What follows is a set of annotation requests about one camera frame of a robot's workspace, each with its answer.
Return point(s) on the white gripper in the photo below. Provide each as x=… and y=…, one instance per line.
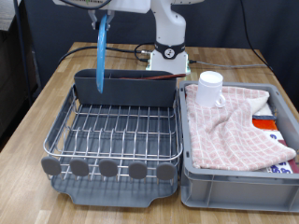
x=130, y=5

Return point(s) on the blue plate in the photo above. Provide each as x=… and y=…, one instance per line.
x=101, y=56

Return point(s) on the brown wooden spoon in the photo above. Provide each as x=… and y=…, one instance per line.
x=162, y=76

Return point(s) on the black backdrop curtain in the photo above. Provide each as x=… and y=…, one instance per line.
x=68, y=28

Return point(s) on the dark grey cutlery holder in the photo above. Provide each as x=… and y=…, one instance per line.
x=137, y=91

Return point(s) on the black metal pole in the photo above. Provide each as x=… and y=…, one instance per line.
x=22, y=51

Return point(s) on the dark brown furniture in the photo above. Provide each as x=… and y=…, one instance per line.
x=12, y=77

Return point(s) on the white mug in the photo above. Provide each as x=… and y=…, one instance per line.
x=208, y=90

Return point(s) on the pink checkered towel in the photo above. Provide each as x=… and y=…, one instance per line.
x=224, y=137

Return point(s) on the grey drain tray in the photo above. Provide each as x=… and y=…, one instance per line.
x=118, y=196

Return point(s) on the dark blue book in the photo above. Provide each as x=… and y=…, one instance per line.
x=264, y=117

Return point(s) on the grey plastic crate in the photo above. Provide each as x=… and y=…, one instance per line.
x=236, y=193

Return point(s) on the white book with blue print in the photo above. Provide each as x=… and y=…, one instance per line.
x=280, y=169

